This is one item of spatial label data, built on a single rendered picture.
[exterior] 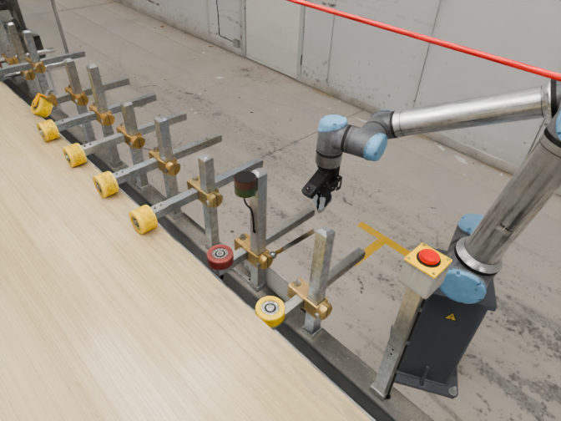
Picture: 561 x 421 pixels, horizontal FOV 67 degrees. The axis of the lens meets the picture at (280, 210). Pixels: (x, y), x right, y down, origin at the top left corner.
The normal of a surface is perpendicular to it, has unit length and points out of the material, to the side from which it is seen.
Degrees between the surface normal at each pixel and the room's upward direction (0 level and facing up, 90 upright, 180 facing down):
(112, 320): 0
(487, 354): 0
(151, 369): 0
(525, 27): 90
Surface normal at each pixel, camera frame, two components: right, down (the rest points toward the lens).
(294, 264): 0.04, -0.77
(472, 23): -0.72, 0.42
